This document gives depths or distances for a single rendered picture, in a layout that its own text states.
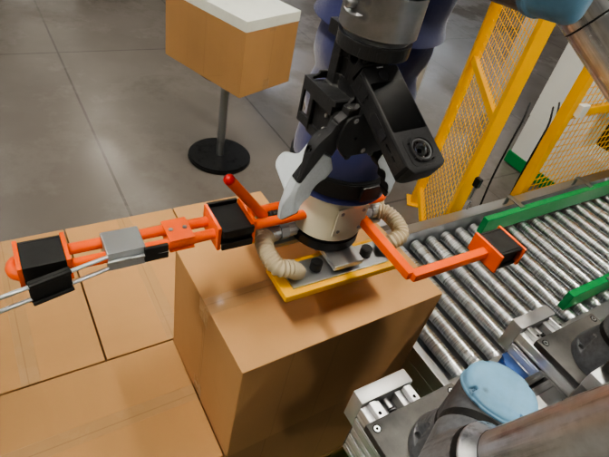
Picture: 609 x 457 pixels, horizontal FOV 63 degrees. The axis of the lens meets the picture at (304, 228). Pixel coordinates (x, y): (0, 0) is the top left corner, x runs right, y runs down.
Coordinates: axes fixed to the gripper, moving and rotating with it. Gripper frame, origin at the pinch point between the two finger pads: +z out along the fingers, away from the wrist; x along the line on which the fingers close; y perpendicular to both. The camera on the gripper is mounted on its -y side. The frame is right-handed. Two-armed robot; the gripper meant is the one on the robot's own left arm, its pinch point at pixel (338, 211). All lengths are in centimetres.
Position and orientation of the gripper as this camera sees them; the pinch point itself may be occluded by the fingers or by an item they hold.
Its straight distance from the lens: 58.5
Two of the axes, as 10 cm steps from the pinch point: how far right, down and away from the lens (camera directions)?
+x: -8.5, 2.1, -4.8
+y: -4.9, -6.4, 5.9
